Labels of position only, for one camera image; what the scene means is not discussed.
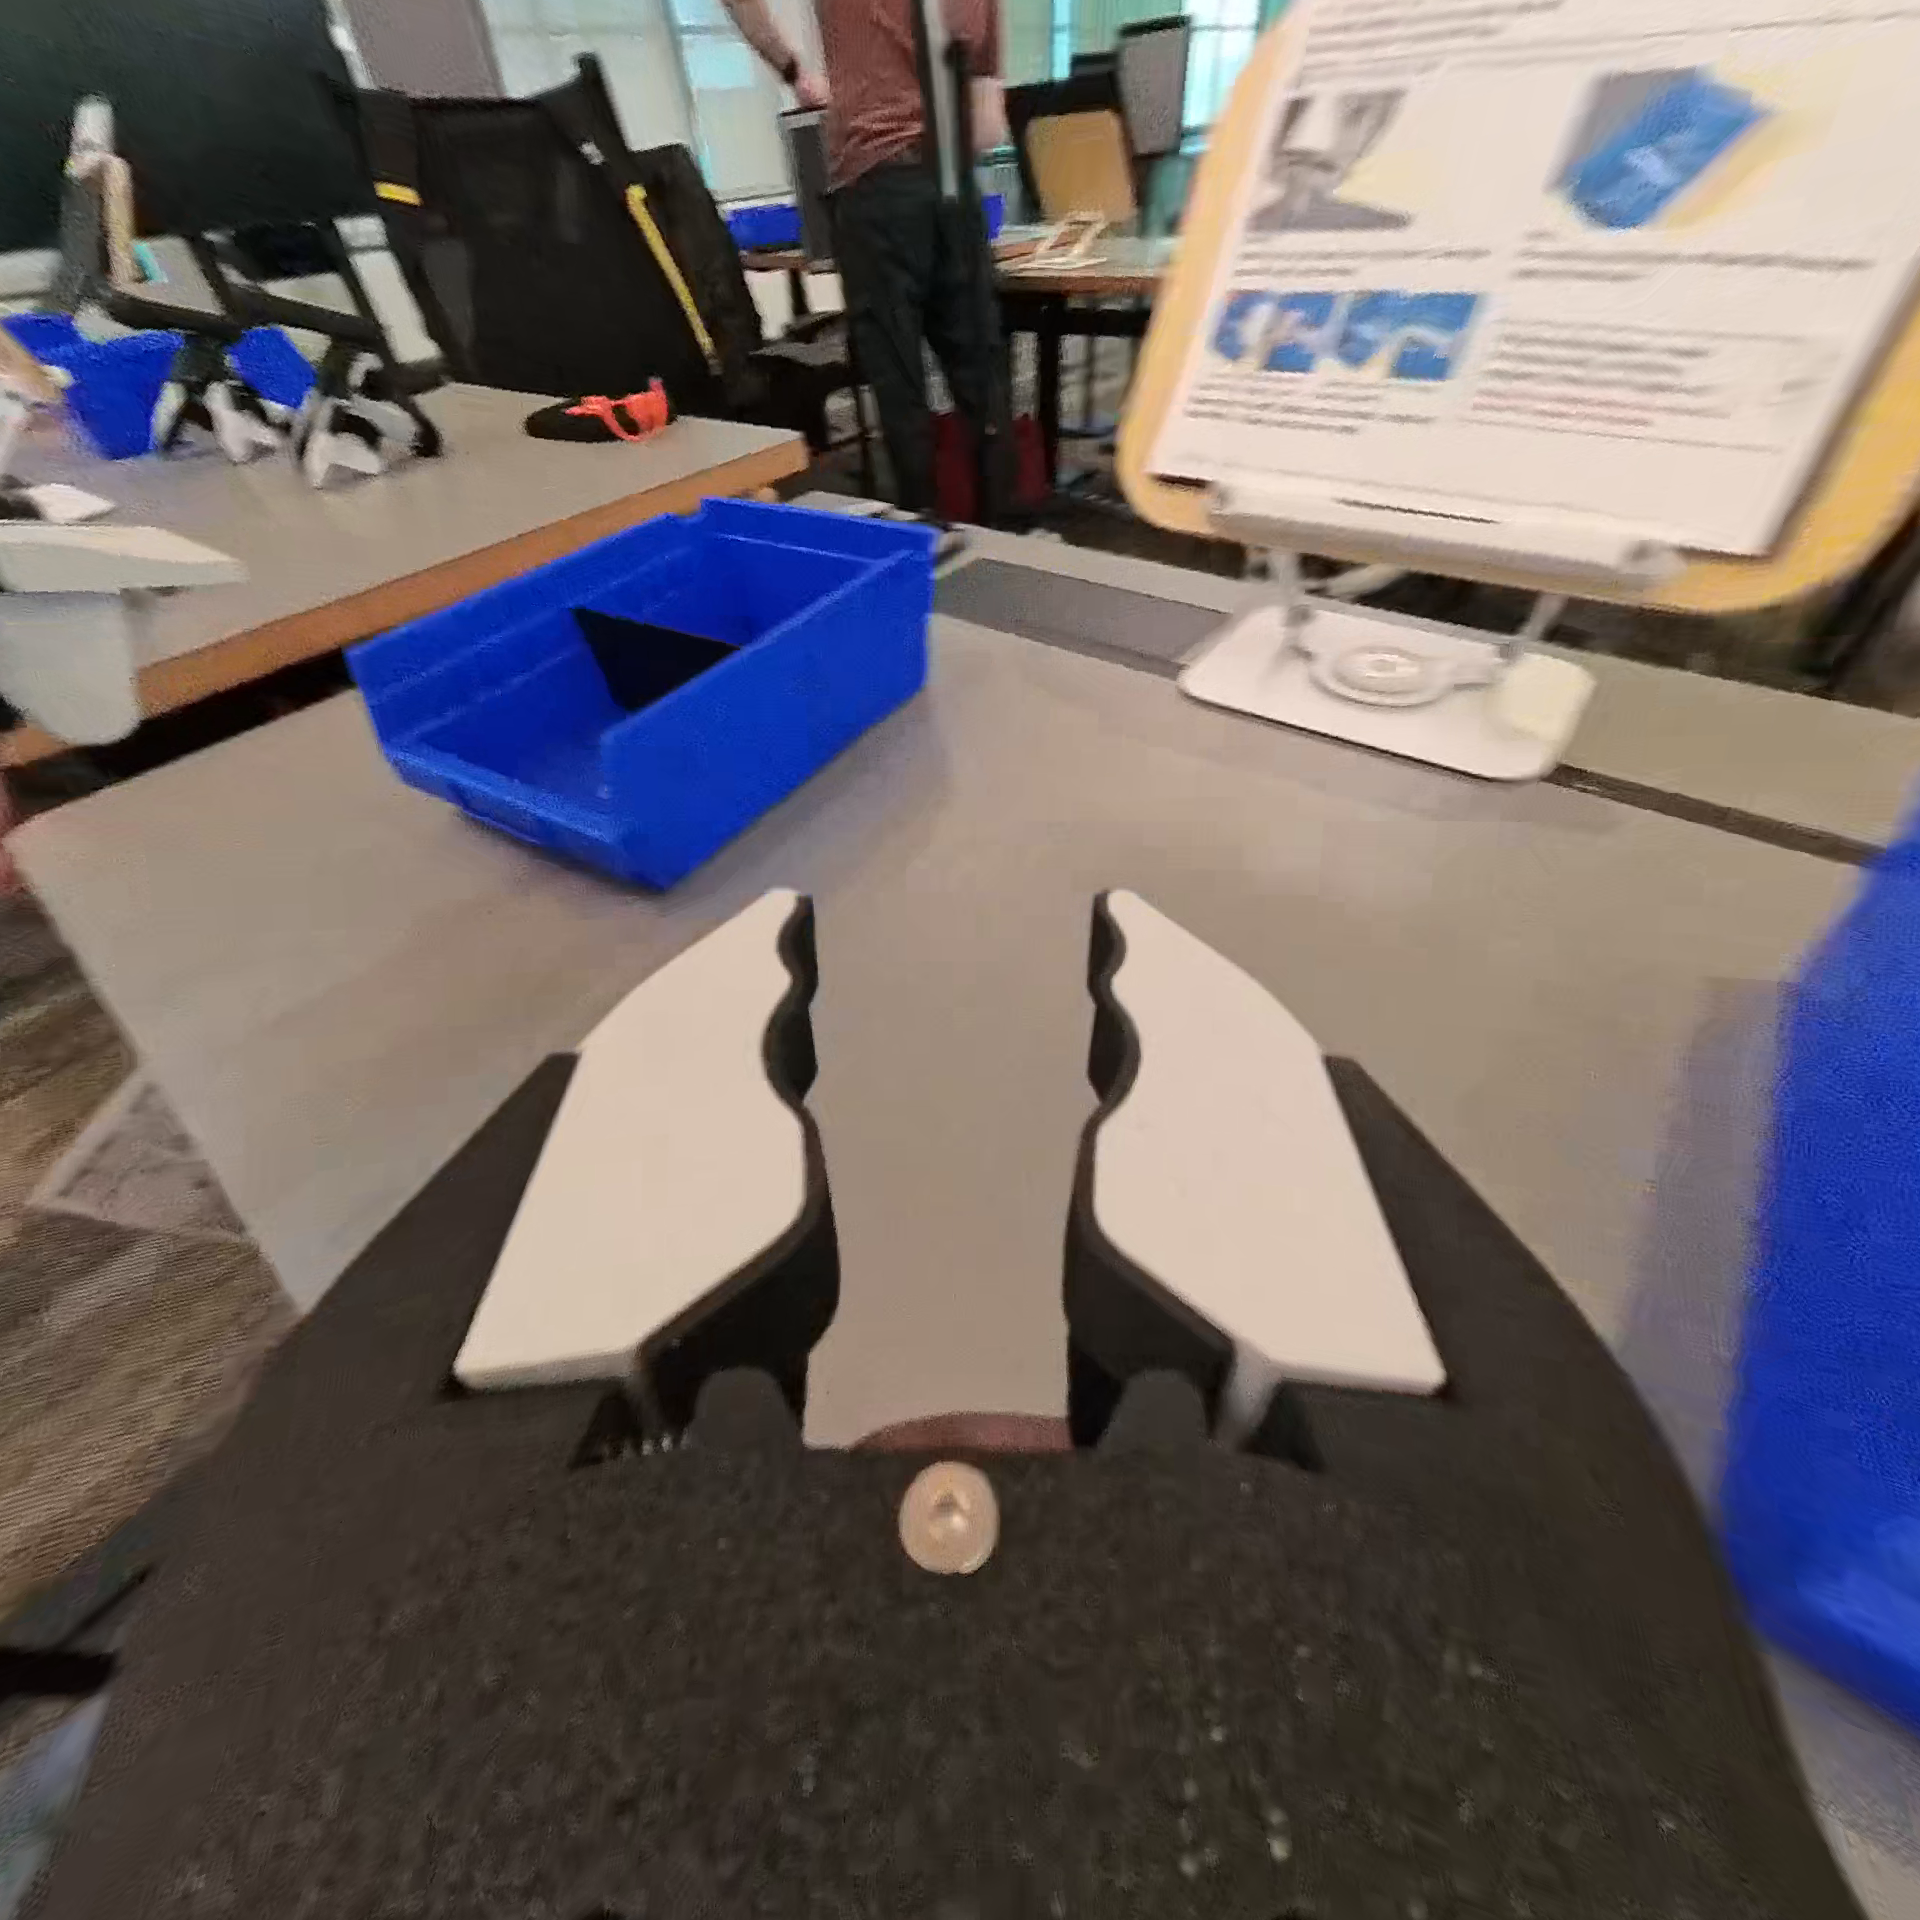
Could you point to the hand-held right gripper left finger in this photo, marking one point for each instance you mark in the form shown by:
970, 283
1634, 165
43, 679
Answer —
660, 1183

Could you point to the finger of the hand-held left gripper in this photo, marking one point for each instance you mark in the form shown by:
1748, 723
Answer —
43, 503
88, 563

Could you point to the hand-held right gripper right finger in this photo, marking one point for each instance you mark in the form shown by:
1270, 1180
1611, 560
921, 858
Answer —
1261, 1200

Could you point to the blue plastic parts bin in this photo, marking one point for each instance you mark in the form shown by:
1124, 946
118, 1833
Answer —
1843, 1276
780, 660

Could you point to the small blue bin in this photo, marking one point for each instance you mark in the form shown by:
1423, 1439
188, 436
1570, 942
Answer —
104, 376
277, 365
771, 225

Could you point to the black and white device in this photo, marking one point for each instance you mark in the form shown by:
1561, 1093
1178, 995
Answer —
223, 420
351, 445

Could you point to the grey table with wooden edge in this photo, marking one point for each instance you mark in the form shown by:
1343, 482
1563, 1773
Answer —
450, 518

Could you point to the white document stand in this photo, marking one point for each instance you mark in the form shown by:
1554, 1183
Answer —
1396, 728

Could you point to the black bin divider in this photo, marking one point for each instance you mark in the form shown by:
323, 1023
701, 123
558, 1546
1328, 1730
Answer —
653, 660

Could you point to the printed instruction sheet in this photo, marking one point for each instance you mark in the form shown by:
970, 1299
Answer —
1500, 436

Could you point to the instruction sheet on stand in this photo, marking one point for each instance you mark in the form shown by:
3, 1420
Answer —
1861, 495

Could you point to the black chair with tan back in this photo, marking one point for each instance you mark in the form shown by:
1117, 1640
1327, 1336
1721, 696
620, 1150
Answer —
1081, 159

